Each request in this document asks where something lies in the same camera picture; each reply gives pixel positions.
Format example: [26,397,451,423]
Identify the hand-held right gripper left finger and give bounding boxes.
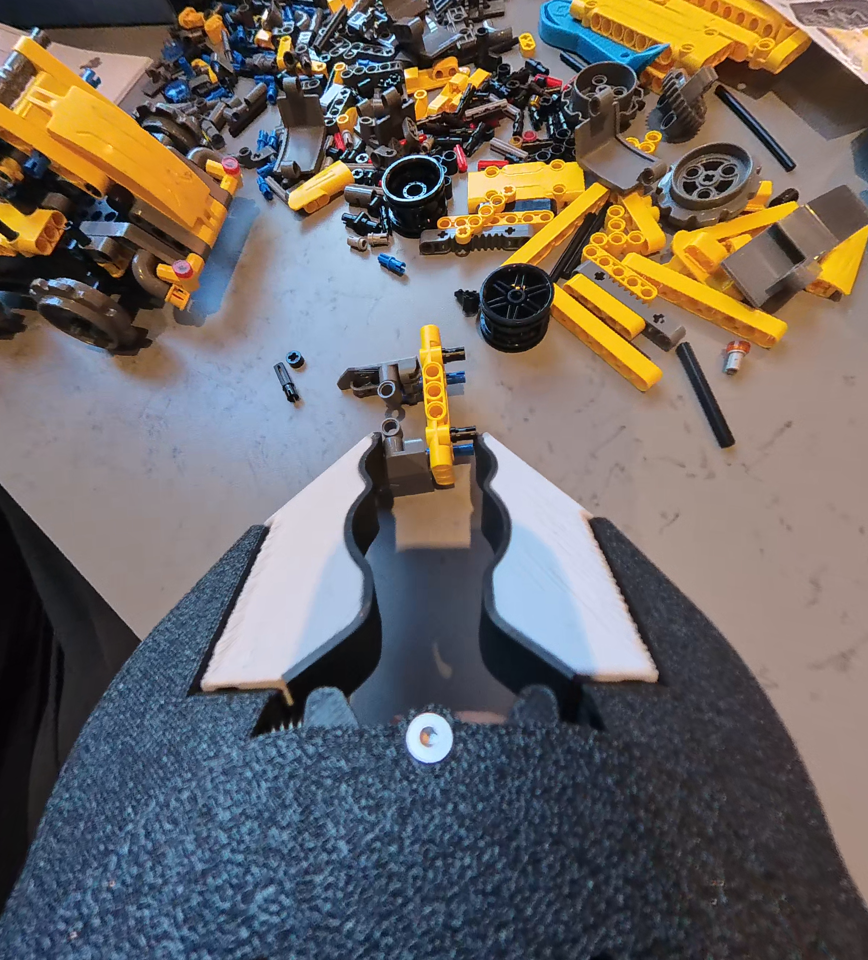
[200,431,382,699]

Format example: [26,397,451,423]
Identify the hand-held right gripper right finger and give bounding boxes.
[476,432,661,690]

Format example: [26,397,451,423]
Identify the grey and yellow brick assembly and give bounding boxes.
[338,356,435,498]

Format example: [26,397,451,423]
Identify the yellow black brick vehicle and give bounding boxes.
[0,28,243,354]

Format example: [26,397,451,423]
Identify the pile of grey bricks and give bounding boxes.
[134,0,592,234]

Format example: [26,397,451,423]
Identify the grey desk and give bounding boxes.
[0,0,868,939]

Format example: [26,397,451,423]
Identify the person's grey trousers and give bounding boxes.
[0,431,142,789]

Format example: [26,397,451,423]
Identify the short black axle rod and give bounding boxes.
[675,341,736,450]

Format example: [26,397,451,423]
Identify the grey gear rack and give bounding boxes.
[419,221,555,258]
[576,260,688,352]

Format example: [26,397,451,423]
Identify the black toy wheel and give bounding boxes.
[479,262,555,354]

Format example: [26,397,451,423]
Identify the short yellow beam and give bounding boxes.
[563,272,646,340]

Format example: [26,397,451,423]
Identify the long black axle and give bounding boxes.
[550,206,607,282]

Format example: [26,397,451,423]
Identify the long flat yellow beam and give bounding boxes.
[501,182,612,271]

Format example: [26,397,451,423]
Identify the long yellow holed liftarm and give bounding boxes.
[436,208,556,232]

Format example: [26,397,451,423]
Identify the yellow arched brick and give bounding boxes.
[670,201,802,282]

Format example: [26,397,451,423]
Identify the yellow curved panel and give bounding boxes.
[287,161,356,213]

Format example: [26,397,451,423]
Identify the yellow and black panel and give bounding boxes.
[467,159,587,215]

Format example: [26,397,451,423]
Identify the black toothed wheel hub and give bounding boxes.
[380,155,453,240]

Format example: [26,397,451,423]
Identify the small dark grey gear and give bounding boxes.
[645,66,720,144]

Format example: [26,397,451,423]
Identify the thin black rod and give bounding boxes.
[715,84,798,172]

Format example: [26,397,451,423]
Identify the white instruction booklet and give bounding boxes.
[0,21,156,105]

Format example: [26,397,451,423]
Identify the blue brick separator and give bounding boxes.
[539,0,671,65]

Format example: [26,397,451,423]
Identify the stack of yellow holed panels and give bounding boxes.
[569,0,811,95]

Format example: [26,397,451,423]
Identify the yellow grey sticker sheet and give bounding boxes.
[764,0,868,91]

